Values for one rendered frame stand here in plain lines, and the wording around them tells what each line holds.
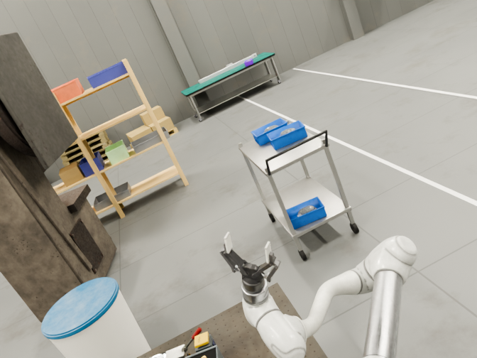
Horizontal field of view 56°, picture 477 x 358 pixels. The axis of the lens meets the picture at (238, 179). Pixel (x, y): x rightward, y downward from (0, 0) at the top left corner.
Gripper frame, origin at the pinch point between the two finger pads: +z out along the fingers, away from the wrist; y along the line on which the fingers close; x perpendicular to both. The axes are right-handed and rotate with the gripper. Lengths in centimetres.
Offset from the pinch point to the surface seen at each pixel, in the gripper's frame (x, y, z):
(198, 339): 5, -27, -61
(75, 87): -323, -414, -155
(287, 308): -53, -12, -112
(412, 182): -288, 33, -200
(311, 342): -32, 8, -102
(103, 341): -25, -145, -174
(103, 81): -349, -386, -157
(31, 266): -87, -305, -224
